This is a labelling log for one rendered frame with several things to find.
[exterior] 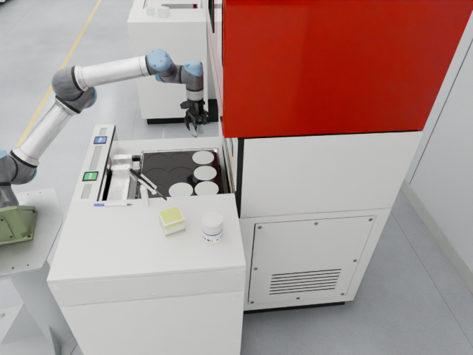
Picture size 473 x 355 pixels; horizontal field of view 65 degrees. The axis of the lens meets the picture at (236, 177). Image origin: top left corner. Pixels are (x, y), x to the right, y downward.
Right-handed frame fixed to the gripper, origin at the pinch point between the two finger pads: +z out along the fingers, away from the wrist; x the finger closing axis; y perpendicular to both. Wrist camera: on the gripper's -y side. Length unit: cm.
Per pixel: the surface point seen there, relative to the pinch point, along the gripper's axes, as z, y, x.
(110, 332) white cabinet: 37, 47, -65
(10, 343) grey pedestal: 98, -13, -108
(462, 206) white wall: 63, 77, 144
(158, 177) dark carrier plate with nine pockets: 9.8, 7.3, -23.4
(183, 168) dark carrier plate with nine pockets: 9.7, 8.2, -11.3
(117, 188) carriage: 11.7, 2.4, -40.3
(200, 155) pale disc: 9.5, 4.0, 0.2
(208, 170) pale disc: 9.7, 15.9, -2.6
